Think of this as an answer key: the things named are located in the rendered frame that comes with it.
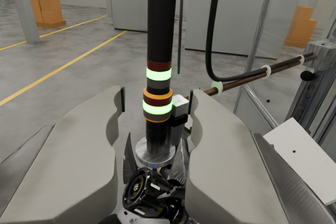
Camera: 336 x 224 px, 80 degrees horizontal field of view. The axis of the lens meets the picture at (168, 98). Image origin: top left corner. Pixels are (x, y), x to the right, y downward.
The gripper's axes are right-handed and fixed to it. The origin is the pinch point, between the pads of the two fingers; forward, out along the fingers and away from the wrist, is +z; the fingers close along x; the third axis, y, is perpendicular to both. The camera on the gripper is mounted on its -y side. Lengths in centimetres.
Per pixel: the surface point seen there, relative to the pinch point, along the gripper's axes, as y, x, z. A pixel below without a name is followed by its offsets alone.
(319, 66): 14, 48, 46
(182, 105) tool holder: 11.4, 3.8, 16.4
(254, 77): 11.6, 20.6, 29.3
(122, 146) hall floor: 166, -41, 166
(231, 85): 11.5, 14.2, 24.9
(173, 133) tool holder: 16.7, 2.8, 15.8
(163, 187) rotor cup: 42.7, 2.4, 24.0
